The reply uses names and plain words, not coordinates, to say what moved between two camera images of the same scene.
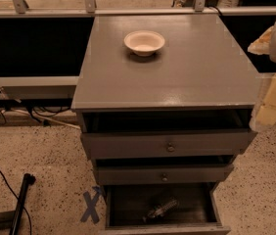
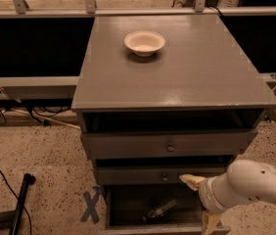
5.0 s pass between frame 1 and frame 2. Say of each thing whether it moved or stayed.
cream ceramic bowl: stayed
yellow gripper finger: moved
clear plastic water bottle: stayed
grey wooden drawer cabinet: stayed
